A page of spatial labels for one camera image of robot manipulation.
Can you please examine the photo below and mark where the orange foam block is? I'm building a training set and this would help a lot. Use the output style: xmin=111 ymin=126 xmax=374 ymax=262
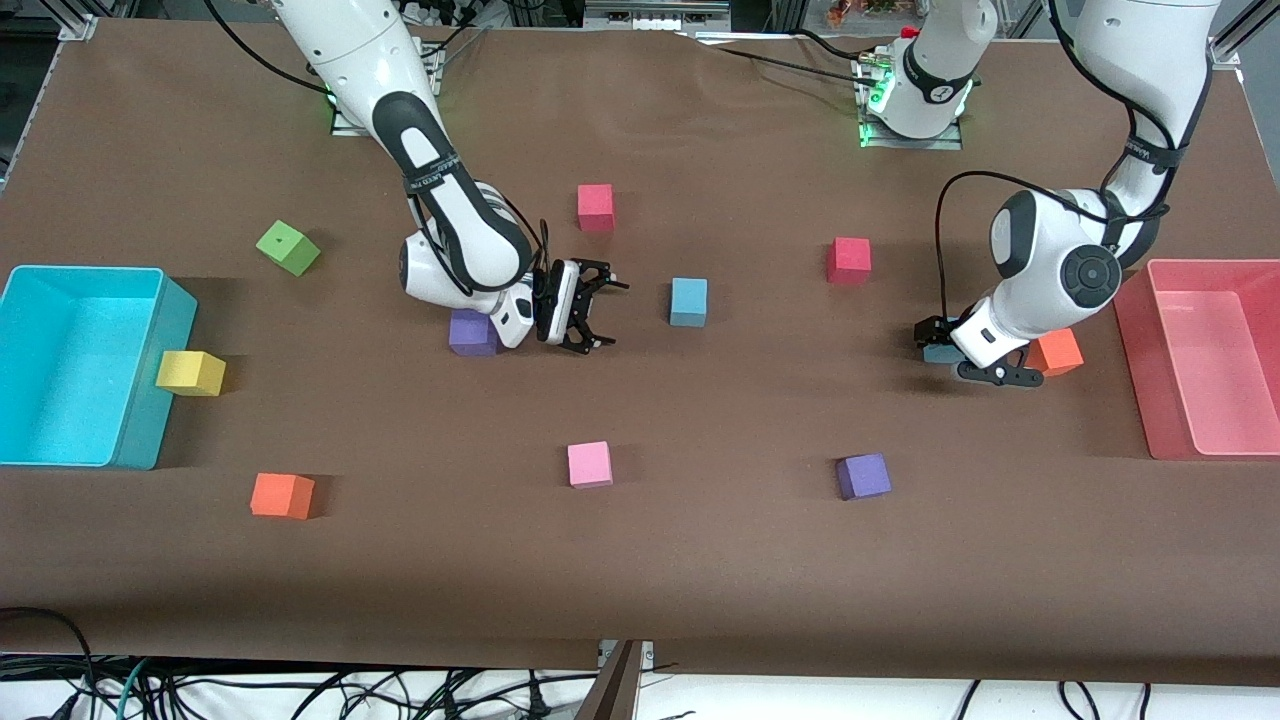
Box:
xmin=250 ymin=473 xmax=316 ymax=521
xmin=1028 ymin=328 xmax=1085 ymax=378

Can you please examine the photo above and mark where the green foam block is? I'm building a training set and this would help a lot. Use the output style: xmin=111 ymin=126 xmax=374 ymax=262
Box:
xmin=256 ymin=220 xmax=322 ymax=278

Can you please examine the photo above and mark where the brown table cover sheet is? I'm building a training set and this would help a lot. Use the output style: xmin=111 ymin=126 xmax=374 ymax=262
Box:
xmin=0 ymin=18 xmax=1280 ymax=686

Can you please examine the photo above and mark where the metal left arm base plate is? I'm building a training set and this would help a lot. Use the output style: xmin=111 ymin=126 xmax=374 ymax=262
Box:
xmin=858 ymin=50 xmax=964 ymax=151

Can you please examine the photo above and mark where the black cable across table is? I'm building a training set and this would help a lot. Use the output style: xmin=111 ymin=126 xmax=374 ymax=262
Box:
xmin=690 ymin=38 xmax=881 ymax=86
xmin=795 ymin=28 xmax=876 ymax=63

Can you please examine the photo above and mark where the cyan plastic bin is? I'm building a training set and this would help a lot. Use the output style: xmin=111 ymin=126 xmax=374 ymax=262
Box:
xmin=0 ymin=265 xmax=199 ymax=471

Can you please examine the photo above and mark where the grey device box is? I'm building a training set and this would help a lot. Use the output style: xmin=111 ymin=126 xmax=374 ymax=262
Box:
xmin=585 ymin=0 xmax=731 ymax=31

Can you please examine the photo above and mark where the pink plastic bin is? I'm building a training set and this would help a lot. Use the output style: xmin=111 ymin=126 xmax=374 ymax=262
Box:
xmin=1112 ymin=258 xmax=1280 ymax=462

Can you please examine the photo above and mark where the pink foam block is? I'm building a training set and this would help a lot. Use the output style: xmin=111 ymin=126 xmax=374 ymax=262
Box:
xmin=567 ymin=441 xmax=614 ymax=489

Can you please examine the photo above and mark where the red foam block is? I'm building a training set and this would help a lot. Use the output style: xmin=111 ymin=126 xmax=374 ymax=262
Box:
xmin=577 ymin=183 xmax=616 ymax=233
xmin=826 ymin=237 xmax=872 ymax=286

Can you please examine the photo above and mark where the yellow foam block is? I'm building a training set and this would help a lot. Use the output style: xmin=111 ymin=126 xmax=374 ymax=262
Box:
xmin=155 ymin=350 xmax=227 ymax=397

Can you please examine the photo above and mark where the black looped floor cable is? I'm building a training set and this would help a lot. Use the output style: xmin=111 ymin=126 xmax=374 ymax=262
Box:
xmin=0 ymin=605 xmax=98 ymax=720

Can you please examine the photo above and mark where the purple foam block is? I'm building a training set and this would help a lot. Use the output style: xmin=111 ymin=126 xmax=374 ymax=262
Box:
xmin=835 ymin=453 xmax=893 ymax=501
xmin=448 ymin=309 xmax=501 ymax=358

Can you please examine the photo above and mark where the teal floor cable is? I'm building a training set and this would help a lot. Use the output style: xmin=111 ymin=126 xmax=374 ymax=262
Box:
xmin=115 ymin=658 xmax=151 ymax=720

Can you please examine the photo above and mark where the black base connector cable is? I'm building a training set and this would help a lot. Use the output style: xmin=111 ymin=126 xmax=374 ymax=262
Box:
xmin=420 ymin=25 xmax=491 ymax=63

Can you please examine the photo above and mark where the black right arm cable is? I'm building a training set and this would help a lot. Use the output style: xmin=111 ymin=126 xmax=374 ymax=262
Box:
xmin=205 ymin=0 xmax=336 ymax=98

